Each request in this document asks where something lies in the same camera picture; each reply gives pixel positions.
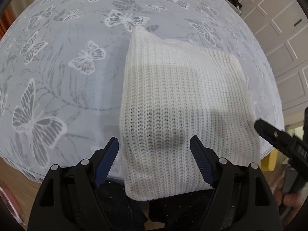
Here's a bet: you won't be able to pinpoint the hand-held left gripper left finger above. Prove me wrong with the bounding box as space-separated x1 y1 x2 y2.
28 137 120 231

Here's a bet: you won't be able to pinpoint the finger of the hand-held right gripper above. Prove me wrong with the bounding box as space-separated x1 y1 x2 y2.
254 118 297 160

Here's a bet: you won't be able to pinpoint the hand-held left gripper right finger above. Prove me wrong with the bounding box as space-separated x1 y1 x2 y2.
190 135 282 231

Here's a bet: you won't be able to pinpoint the white red navy knit sweater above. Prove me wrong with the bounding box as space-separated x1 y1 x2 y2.
119 26 262 202

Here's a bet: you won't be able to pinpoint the person's right hand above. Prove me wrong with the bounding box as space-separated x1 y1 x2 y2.
276 189 305 213

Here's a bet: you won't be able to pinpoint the yellow stool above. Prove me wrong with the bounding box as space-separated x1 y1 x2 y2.
260 149 277 172

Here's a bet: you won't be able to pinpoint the bed with grey butterfly sheet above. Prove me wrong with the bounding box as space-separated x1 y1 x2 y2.
0 0 286 184

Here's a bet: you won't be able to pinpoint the white panelled wardrobe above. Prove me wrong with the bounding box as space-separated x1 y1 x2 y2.
223 0 308 126

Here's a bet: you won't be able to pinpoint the dark items on nightstand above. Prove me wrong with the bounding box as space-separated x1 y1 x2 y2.
220 0 242 8

